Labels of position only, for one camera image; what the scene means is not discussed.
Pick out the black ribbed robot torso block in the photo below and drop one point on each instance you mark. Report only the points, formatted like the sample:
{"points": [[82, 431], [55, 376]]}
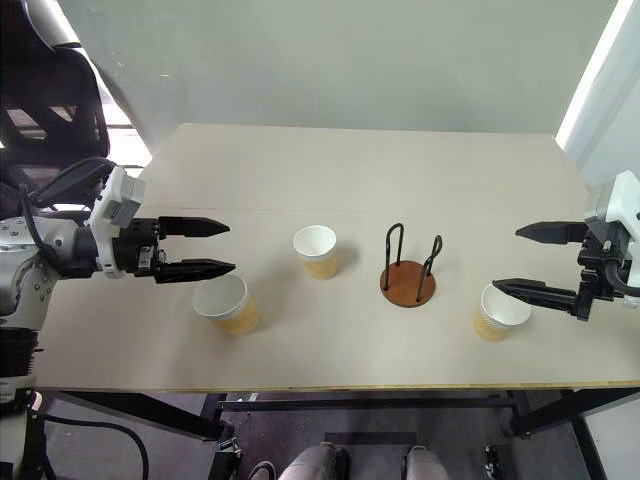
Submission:
{"points": [[17, 352]]}

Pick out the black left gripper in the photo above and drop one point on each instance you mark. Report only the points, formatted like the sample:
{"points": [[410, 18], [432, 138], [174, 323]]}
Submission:
{"points": [[134, 247]]}

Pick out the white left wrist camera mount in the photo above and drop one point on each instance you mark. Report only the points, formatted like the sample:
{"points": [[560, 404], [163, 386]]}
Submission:
{"points": [[111, 200]]}

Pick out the tan paper cup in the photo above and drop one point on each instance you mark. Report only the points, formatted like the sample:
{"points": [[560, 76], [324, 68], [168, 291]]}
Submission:
{"points": [[235, 315], [492, 327], [316, 260]]}

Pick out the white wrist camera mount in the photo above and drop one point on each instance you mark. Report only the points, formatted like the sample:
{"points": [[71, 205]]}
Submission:
{"points": [[624, 202], [111, 200]]}

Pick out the black office chair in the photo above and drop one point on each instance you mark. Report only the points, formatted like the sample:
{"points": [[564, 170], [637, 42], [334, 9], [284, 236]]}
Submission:
{"points": [[45, 100]]}

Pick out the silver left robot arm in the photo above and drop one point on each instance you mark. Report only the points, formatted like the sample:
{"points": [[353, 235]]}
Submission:
{"points": [[50, 242]]}

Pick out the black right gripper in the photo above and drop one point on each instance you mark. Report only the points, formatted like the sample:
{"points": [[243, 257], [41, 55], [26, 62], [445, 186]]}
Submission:
{"points": [[595, 270]]}

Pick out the grey rounded shape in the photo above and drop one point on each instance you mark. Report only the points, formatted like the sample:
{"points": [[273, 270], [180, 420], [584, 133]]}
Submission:
{"points": [[425, 462], [312, 462]]}

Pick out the black metal table frame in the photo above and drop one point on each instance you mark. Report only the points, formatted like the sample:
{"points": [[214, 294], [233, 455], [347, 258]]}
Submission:
{"points": [[350, 402]]}

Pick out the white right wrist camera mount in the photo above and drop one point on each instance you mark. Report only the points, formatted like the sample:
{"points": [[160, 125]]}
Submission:
{"points": [[624, 202]]}

